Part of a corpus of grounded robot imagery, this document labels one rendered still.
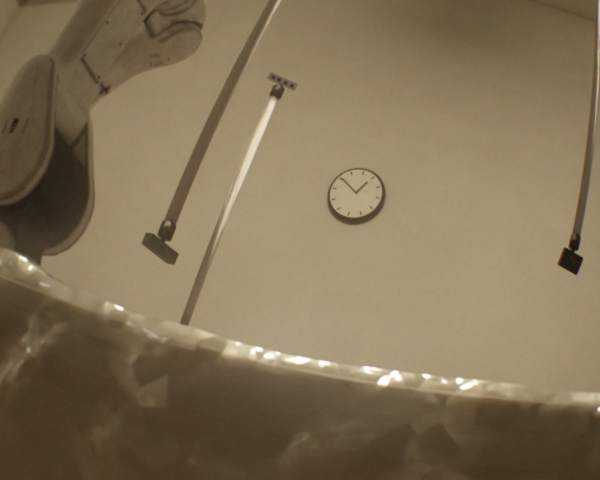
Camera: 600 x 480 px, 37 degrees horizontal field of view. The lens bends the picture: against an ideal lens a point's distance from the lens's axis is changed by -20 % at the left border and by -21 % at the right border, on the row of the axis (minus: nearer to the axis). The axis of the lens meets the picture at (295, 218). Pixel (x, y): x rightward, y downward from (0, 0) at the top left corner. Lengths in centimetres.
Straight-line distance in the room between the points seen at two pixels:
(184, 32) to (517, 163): 407
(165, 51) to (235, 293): 395
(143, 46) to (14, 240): 54
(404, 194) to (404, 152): 25
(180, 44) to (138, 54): 8
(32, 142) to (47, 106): 6
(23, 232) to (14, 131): 14
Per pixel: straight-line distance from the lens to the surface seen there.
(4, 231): 133
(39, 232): 138
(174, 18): 171
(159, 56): 173
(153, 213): 597
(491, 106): 583
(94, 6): 149
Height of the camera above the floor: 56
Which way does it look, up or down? 21 degrees up
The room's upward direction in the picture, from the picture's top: 21 degrees clockwise
